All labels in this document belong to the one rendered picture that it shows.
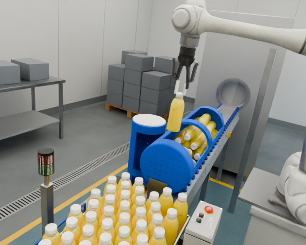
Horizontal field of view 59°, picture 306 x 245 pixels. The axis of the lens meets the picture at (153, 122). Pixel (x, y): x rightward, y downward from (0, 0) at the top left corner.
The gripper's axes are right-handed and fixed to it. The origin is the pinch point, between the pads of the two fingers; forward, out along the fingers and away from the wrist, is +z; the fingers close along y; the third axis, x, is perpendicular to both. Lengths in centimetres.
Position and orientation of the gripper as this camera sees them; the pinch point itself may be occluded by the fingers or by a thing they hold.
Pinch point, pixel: (180, 87)
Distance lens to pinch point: 136.7
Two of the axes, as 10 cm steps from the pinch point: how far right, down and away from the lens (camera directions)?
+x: -4.5, 2.8, -8.5
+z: -1.3, 9.2, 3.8
